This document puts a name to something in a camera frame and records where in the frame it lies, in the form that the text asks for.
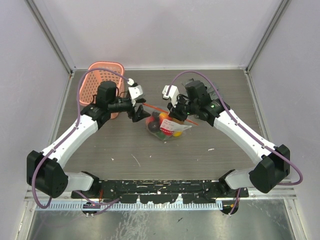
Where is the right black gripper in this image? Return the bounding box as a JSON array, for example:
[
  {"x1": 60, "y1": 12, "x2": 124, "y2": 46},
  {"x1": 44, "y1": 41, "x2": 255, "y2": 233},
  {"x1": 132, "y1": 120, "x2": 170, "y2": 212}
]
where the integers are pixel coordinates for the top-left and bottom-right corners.
[{"x1": 167, "y1": 93, "x2": 199, "y2": 122}]

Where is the red yellow mango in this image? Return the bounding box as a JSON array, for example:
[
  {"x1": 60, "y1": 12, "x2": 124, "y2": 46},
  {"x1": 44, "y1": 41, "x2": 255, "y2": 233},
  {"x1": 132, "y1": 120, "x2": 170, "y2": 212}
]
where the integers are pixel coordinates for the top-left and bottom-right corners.
[{"x1": 159, "y1": 112, "x2": 169, "y2": 121}]

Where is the clear zip top bag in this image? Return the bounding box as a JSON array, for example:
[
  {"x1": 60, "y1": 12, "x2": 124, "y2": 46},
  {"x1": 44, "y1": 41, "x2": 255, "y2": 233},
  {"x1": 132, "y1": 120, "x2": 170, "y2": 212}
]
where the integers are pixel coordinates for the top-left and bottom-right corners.
[{"x1": 143, "y1": 103, "x2": 199, "y2": 142}]

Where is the yellow pear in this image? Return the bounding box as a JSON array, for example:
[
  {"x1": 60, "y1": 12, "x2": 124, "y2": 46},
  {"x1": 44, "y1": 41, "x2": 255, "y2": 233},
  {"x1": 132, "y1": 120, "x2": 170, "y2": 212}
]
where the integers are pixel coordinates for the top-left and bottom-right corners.
[{"x1": 172, "y1": 131, "x2": 183, "y2": 137}]

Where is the dark purple mangosteen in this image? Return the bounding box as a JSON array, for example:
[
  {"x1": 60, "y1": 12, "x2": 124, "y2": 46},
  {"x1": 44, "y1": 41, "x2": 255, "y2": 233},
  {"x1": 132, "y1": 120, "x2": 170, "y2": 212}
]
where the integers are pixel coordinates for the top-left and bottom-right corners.
[{"x1": 147, "y1": 121, "x2": 160, "y2": 133}]

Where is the dark green avocado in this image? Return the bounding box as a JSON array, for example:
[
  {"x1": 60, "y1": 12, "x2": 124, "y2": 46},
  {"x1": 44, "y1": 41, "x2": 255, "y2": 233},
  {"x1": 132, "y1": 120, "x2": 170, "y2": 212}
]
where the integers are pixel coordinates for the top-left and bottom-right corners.
[{"x1": 156, "y1": 132, "x2": 166, "y2": 141}]

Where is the pink plastic basket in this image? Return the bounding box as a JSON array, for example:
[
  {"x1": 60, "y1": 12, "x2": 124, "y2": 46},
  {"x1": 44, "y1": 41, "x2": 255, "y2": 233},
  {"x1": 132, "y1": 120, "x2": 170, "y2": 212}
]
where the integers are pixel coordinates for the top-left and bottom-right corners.
[{"x1": 79, "y1": 61, "x2": 126, "y2": 120}]

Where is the dark brown fruit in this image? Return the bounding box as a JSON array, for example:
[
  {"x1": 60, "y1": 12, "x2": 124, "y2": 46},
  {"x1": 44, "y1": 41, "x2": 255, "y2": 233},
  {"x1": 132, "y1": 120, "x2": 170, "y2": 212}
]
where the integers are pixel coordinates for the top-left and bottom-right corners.
[{"x1": 151, "y1": 111, "x2": 160, "y2": 122}]

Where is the red apple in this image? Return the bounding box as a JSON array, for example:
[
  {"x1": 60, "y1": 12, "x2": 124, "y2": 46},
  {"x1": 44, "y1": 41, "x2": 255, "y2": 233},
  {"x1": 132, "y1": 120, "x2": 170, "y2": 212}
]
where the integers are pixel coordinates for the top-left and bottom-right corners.
[{"x1": 161, "y1": 129, "x2": 174, "y2": 137}]

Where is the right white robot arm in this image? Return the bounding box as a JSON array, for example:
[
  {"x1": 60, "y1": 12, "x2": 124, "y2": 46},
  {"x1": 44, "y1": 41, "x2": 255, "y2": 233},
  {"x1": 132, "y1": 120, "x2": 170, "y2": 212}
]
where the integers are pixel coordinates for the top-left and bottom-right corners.
[{"x1": 162, "y1": 80, "x2": 290, "y2": 197}]

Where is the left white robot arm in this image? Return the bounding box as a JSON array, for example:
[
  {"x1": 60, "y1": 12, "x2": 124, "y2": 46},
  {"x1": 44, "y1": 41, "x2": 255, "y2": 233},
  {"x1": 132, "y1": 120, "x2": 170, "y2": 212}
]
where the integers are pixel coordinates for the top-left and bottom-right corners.
[{"x1": 26, "y1": 81, "x2": 150, "y2": 198}]

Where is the grey cloth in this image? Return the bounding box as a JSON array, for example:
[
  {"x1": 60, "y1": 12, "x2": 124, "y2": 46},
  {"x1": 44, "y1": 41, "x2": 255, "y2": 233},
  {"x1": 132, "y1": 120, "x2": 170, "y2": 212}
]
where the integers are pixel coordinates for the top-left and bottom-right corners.
[{"x1": 181, "y1": 78, "x2": 218, "y2": 100}]

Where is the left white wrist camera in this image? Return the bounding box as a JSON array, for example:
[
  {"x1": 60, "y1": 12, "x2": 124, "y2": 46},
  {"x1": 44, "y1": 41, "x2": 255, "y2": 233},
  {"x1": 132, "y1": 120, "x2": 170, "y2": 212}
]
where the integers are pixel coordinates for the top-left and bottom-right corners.
[{"x1": 127, "y1": 78, "x2": 145, "y2": 106}]

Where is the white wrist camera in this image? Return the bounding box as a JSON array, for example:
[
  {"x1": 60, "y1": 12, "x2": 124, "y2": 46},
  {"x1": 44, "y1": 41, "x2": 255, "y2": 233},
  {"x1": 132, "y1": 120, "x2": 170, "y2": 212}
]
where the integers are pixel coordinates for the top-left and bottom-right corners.
[
  {"x1": 162, "y1": 85, "x2": 180, "y2": 107},
  {"x1": 127, "y1": 78, "x2": 145, "y2": 106}
]

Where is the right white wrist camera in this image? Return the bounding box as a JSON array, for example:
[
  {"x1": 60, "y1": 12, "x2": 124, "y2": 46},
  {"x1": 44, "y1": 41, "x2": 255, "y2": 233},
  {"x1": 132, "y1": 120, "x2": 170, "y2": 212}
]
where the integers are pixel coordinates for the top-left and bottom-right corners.
[{"x1": 162, "y1": 85, "x2": 180, "y2": 107}]

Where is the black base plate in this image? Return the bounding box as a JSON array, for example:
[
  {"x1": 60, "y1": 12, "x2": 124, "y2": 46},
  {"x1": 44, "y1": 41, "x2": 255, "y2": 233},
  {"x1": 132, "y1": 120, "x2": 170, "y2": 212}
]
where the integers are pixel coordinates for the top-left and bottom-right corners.
[{"x1": 81, "y1": 180, "x2": 237, "y2": 204}]

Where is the slotted cable duct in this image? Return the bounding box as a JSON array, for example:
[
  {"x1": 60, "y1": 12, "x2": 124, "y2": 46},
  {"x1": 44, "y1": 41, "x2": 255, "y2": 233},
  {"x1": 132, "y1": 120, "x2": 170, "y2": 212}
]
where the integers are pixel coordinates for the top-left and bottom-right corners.
[{"x1": 36, "y1": 200, "x2": 223, "y2": 211}]

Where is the left aluminium frame post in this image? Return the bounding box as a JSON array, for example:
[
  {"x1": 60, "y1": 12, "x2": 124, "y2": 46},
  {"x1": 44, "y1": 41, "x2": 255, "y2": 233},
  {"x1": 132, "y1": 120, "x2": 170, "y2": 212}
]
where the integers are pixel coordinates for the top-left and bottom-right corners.
[{"x1": 24, "y1": 0, "x2": 75, "y2": 75}]

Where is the aluminium frame post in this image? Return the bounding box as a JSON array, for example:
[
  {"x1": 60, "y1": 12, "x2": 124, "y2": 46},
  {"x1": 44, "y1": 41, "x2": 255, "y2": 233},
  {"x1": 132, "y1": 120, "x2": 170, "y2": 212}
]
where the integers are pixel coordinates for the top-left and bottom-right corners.
[
  {"x1": 24, "y1": 0, "x2": 75, "y2": 75},
  {"x1": 245, "y1": 0, "x2": 291, "y2": 74}
]

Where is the right aluminium frame post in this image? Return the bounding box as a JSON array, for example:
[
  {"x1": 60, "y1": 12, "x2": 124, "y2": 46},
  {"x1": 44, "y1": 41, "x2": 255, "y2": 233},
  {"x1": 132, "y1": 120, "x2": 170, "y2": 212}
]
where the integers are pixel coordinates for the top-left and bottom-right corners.
[{"x1": 245, "y1": 0, "x2": 291, "y2": 74}]

